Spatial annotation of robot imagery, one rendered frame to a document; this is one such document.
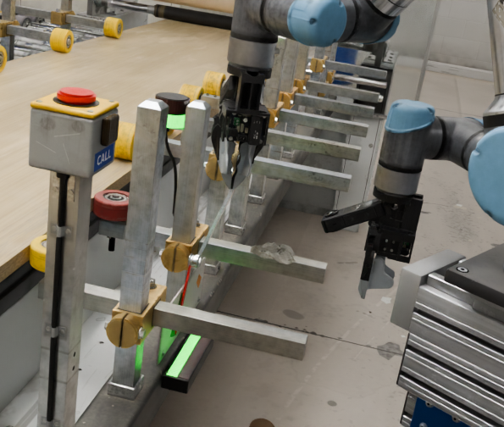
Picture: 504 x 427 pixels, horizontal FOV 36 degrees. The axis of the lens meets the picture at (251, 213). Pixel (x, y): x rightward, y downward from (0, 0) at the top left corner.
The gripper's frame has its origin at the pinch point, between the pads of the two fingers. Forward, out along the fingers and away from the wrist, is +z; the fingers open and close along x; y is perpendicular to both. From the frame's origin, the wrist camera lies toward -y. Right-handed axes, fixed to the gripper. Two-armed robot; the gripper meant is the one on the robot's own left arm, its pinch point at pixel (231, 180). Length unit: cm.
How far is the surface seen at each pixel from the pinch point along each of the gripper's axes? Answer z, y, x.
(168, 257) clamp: 16.1, -1.5, -9.2
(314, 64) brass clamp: 6, -166, 51
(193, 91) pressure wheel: 4, -85, -1
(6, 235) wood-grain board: 10.7, 6.4, -35.9
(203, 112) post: -10.5, -3.2, -5.9
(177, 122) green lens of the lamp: -8.0, -4.2, -10.0
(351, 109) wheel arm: 6, -95, 47
